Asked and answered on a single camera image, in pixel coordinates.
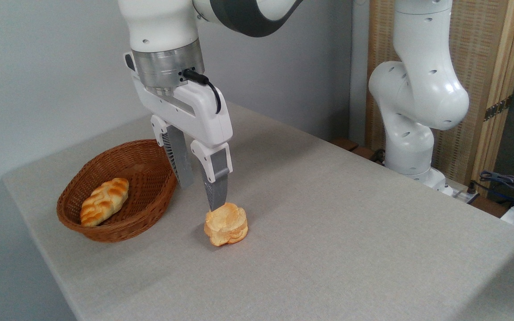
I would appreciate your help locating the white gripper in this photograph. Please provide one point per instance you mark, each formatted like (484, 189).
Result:
(203, 116)

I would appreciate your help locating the grey table cloth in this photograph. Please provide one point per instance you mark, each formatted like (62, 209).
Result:
(310, 232)

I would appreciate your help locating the dark metal screen hinge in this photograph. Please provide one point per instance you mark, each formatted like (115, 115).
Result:
(498, 108)

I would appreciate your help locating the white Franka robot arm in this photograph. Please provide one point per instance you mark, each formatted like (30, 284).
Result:
(417, 89)

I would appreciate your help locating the brown wicker basket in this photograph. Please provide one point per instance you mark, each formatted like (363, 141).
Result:
(147, 187)

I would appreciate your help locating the brown wooden block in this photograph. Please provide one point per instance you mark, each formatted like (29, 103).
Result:
(345, 143)

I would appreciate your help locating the round puffy bread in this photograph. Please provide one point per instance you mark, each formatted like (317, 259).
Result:
(226, 225)

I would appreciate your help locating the braided long bread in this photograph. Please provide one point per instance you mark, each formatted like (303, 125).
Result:
(104, 201)

